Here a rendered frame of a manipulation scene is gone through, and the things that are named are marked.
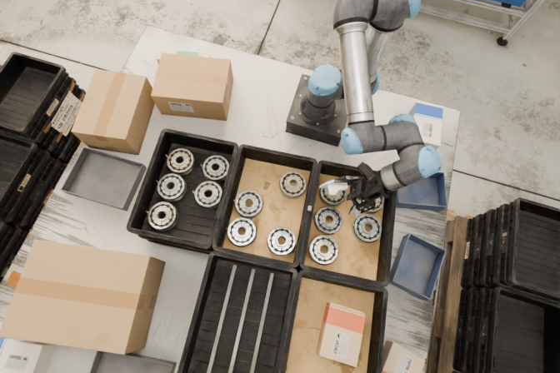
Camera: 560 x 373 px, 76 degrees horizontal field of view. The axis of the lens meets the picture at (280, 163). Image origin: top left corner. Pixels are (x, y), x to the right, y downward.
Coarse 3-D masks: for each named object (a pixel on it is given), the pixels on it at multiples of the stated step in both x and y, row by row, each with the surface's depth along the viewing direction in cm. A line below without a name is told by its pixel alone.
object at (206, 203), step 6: (198, 186) 134; (204, 186) 134; (210, 186) 134; (216, 186) 134; (198, 192) 133; (216, 192) 133; (198, 198) 132; (216, 198) 132; (204, 204) 132; (210, 204) 132; (216, 204) 132
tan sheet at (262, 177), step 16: (256, 176) 140; (272, 176) 140; (304, 176) 140; (240, 192) 137; (272, 192) 137; (304, 192) 138; (272, 208) 135; (288, 208) 135; (256, 224) 133; (272, 224) 133; (288, 224) 133; (256, 240) 131; (272, 256) 129; (288, 256) 129
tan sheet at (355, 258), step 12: (324, 180) 140; (348, 192) 138; (324, 204) 136; (348, 204) 137; (312, 216) 134; (348, 216) 135; (312, 228) 133; (348, 228) 133; (336, 240) 131; (348, 240) 132; (324, 252) 130; (348, 252) 130; (360, 252) 130; (372, 252) 130; (312, 264) 128; (336, 264) 128; (348, 264) 128; (360, 264) 129; (372, 264) 129; (360, 276) 127; (372, 276) 127
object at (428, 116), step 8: (416, 104) 158; (424, 104) 158; (432, 104) 159; (416, 112) 157; (424, 112) 157; (432, 112) 157; (440, 112) 157; (416, 120) 155; (424, 120) 156; (432, 120) 156; (440, 120) 156; (424, 128) 154; (432, 128) 154; (440, 128) 154; (424, 136) 153; (432, 136) 153; (440, 136) 153; (424, 144) 153; (432, 144) 152
